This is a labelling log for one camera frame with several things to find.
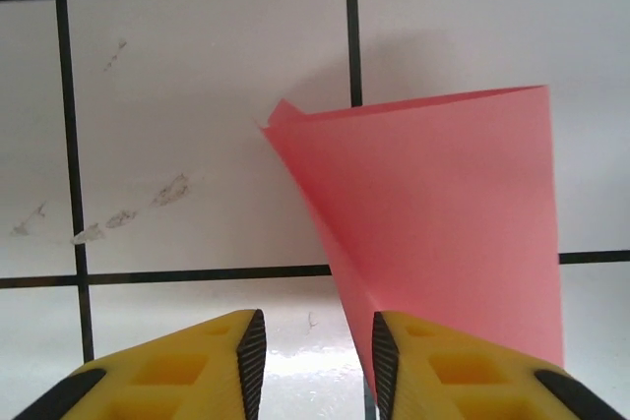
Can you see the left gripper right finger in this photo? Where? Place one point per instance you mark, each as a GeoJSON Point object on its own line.
{"type": "Point", "coordinates": [443, 390]}

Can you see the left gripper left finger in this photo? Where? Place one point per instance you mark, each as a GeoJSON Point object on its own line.
{"type": "Point", "coordinates": [197, 390]}

